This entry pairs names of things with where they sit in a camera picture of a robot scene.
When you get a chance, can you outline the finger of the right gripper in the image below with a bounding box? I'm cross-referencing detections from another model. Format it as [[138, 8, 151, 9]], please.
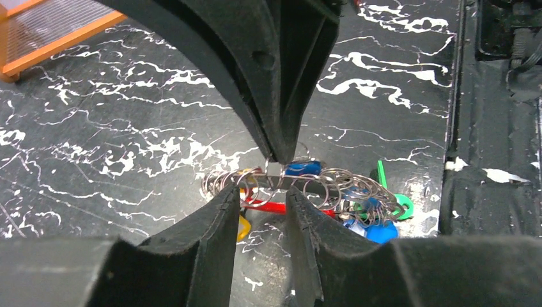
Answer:
[[95, 0, 285, 164], [277, 1, 340, 161]]

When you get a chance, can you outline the keyring with coloured key tags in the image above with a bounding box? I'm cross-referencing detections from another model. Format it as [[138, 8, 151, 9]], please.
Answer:
[[201, 157, 414, 244]]

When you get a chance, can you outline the orange wooden shelf rack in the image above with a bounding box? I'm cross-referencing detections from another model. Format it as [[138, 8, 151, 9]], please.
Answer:
[[1, 0, 127, 83]]

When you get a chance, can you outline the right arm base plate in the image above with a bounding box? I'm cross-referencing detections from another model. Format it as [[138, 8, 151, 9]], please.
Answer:
[[438, 1, 541, 238]]

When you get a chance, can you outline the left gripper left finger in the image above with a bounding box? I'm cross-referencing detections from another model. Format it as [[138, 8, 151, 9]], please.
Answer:
[[1, 185, 240, 306]]

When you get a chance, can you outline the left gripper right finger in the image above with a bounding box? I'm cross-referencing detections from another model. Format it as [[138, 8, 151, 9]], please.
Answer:
[[286, 188, 541, 306]]

